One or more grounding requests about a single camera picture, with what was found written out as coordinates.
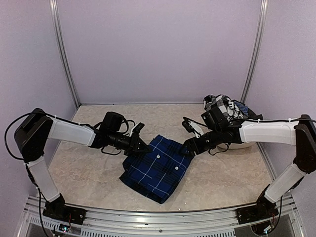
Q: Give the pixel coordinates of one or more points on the white plastic basin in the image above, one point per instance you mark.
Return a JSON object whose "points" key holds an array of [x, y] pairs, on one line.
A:
{"points": [[234, 146]]}

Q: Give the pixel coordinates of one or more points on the blue plaid long sleeve shirt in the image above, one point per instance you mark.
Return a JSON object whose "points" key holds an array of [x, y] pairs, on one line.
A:
{"points": [[156, 175]]}

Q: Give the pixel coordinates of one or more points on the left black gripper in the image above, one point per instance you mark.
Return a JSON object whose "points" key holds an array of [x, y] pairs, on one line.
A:
{"points": [[136, 141]]}

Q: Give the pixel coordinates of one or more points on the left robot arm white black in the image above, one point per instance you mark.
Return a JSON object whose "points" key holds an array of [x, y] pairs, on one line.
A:
{"points": [[38, 127]]}

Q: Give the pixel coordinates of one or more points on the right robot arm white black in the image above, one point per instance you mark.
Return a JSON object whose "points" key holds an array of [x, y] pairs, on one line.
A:
{"points": [[293, 139]]}

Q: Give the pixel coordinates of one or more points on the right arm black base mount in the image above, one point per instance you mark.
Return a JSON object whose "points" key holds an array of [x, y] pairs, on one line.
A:
{"points": [[255, 213]]}

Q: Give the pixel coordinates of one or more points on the grey black patterned shirt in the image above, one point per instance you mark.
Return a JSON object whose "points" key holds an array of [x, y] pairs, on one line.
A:
{"points": [[230, 108]]}

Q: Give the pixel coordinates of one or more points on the right aluminium frame post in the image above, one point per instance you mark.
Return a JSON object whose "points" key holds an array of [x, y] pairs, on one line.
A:
{"points": [[256, 49]]}

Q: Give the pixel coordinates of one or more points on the aluminium frame post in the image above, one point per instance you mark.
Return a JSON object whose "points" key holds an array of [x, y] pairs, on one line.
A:
{"points": [[62, 51], [256, 49]]}

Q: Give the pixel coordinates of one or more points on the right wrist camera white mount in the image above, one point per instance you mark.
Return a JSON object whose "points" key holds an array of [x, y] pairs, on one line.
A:
{"points": [[192, 127]]}

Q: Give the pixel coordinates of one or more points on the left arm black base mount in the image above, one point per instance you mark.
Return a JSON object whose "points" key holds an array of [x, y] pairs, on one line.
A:
{"points": [[69, 214]]}

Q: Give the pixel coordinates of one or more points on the front aluminium rail base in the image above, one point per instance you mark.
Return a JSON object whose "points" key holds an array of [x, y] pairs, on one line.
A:
{"points": [[99, 222]]}

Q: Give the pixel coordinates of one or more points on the left aluminium frame post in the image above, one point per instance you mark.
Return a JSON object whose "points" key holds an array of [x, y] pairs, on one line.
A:
{"points": [[62, 51]]}

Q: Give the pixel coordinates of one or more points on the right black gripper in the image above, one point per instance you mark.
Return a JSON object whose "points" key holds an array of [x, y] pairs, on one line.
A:
{"points": [[190, 144]]}

